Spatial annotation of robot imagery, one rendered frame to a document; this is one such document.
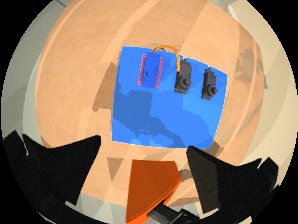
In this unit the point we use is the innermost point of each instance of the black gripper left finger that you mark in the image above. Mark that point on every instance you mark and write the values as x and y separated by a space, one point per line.
67 166

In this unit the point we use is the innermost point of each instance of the blue micro servo with orange cable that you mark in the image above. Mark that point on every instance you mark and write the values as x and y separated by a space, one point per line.
152 65

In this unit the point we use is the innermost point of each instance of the blue flat panel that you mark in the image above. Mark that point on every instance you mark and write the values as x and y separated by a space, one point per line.
183 109

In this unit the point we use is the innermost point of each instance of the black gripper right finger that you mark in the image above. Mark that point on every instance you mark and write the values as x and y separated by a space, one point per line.
215 179

